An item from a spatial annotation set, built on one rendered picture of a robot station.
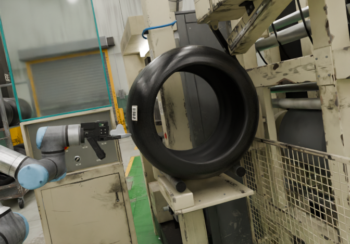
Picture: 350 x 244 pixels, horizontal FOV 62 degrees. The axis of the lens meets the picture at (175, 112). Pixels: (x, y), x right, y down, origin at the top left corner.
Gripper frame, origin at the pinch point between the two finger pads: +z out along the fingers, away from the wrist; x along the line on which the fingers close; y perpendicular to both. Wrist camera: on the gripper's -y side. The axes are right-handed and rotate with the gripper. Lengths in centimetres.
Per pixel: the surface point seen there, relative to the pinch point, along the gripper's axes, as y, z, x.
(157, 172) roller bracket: -23.7, 15.8, 22.9
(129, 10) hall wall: 329, 98, 905
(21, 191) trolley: -104, -130, 316
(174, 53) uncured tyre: 34.1, 20.0, -10.3
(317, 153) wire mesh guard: -7, 64, -39
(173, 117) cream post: 5.3, 26.4, 25.4
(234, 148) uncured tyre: -7.2, 44.1, -12.8
